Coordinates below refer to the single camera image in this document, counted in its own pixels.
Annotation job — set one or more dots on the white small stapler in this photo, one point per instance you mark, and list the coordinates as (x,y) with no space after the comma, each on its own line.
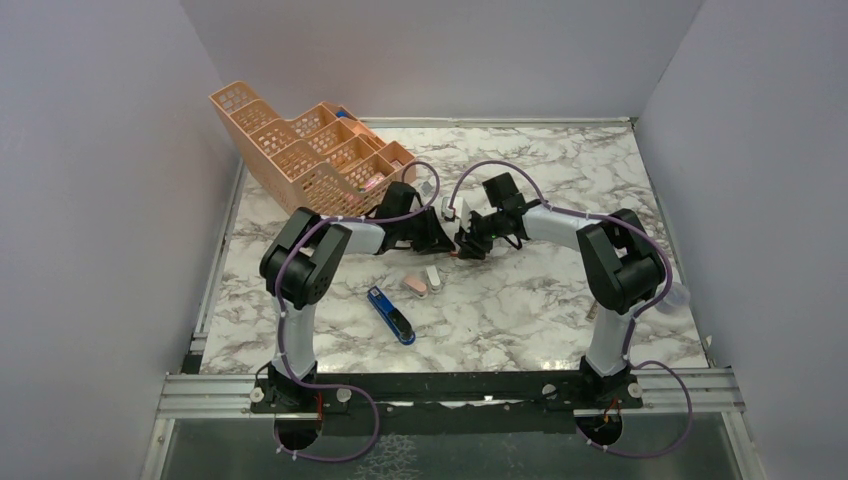
(433,278)

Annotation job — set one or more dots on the red white staple box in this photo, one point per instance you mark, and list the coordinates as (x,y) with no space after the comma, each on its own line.
(456,210)

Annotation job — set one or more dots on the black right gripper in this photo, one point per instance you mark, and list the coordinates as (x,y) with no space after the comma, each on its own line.
(471,247)

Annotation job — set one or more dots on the colourful item in organizer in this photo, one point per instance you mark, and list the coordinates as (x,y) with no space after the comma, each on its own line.
(371,182)

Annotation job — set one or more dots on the blue black stapler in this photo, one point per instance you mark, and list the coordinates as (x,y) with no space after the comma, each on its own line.
(392,316)

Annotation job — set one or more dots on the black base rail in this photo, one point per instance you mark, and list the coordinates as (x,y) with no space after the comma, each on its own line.
(556,390)

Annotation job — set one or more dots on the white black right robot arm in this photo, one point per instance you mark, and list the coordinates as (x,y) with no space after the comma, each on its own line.
(623,269)

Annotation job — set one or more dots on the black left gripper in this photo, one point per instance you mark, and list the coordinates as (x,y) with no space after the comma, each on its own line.
(434,239)

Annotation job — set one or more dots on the pink small stapler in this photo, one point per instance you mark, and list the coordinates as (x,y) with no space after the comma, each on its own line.
(416,286)

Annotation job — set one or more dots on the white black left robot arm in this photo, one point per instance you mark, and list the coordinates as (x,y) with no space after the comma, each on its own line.
(301,262)

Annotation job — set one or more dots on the peach plastic desk organizer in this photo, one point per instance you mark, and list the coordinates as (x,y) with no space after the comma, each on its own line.
(316,160)

